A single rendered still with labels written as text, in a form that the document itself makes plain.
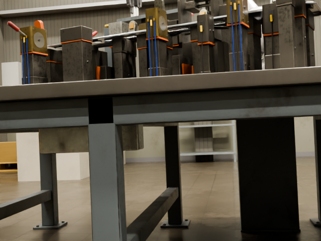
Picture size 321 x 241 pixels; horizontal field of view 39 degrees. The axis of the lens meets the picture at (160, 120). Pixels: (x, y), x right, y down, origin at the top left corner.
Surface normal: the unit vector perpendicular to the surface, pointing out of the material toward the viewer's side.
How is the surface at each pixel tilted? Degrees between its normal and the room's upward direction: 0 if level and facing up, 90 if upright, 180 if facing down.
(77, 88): 90
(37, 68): 90
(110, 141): 90
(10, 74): 90
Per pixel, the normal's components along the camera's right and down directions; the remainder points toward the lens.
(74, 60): -0.47, 0.00
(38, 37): 0.88, -0.05
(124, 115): -0.15, -0.01
